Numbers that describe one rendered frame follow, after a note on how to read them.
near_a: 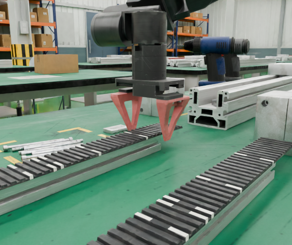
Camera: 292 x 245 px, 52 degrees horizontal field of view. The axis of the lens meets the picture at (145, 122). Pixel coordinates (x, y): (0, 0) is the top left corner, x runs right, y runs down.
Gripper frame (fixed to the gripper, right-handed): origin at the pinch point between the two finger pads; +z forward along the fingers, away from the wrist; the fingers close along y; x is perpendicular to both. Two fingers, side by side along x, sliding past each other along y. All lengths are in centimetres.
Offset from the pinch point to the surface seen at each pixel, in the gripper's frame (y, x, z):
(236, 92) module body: -5.0, -24.7, -4.8
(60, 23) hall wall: 981, -675, -120
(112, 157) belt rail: -2.0, 10.8, 1.2
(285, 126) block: -19.0, -12.0, -1.8
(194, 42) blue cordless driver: 23, -53, -17
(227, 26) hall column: 476, -1052, -104
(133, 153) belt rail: -2.0, 6.1, 2.0
